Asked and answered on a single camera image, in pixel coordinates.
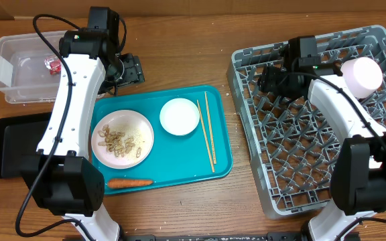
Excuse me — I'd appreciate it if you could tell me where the orange carrot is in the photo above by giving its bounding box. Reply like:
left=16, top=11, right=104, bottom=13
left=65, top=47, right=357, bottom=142
left=107, top=179, right=154, bottom=189

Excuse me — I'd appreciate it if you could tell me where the red snack wrapper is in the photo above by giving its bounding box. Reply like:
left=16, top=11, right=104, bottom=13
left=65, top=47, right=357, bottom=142
left=44, top=55, right=62, bottom=75

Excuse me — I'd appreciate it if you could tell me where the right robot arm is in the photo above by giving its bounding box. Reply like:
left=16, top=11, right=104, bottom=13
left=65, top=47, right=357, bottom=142
left=258, top=35, right=386, bottom=241

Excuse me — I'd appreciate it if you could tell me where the pink plate with food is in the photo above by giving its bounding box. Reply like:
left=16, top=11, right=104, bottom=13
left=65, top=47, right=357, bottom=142
left=90, top=110, right=154, bottom=169

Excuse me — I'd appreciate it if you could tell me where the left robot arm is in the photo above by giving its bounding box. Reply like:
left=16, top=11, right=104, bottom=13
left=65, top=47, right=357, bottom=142
left=20, top=7, right=144, bottom=240

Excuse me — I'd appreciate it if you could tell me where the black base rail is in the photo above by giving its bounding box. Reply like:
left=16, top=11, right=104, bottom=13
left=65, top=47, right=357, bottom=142
left=122, top=232, right=307, bottom=241

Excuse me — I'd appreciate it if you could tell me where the white bowl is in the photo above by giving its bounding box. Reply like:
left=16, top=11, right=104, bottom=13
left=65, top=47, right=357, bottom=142
left=159, top=98, right=200, bottom=136

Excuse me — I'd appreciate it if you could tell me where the black plastic tray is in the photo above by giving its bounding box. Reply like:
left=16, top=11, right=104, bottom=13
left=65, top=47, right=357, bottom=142
left=0, top=112, right=51, bottom=179

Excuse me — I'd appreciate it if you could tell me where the clear plastic bin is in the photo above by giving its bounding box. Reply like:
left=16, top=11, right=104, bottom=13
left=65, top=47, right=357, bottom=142
left=0, top=33, right=60, bottom=104

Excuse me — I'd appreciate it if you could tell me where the grey dishwasher rack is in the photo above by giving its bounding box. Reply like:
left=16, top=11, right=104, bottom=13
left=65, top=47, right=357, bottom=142
left=227, top=25, right=386, bottom=219

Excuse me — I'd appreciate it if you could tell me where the peanut shells pile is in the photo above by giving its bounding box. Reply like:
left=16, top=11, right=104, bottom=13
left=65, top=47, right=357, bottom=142
left=98, top=125, right=142, bottom=158

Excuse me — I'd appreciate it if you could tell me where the rice pile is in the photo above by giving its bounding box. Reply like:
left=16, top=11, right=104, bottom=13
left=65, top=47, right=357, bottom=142
left=119, top=123, right=147, bottom=147

